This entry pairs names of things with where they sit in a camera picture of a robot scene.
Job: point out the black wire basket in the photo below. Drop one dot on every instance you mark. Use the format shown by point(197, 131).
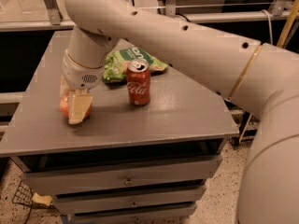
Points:
point(23, 196)

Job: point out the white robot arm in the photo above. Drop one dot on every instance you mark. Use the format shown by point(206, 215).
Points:
point(269, 192)

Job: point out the red Coca-Cola can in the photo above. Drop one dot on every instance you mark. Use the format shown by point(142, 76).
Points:
point(138, 82)

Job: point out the yellow sponge block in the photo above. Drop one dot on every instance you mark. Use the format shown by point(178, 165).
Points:
point(46, 200)

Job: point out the red apple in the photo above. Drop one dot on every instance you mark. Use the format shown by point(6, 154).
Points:
point(64, 107)

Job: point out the metal guard rail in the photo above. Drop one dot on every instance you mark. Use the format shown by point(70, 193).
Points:
point(99, 16)

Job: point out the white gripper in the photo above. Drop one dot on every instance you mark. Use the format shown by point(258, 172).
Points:
point(79, 75)

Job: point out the grey drawer cabinet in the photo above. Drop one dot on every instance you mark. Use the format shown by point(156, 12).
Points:
point(124, 164)

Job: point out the green snack bag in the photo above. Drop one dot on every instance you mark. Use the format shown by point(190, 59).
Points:
point(116, 62)

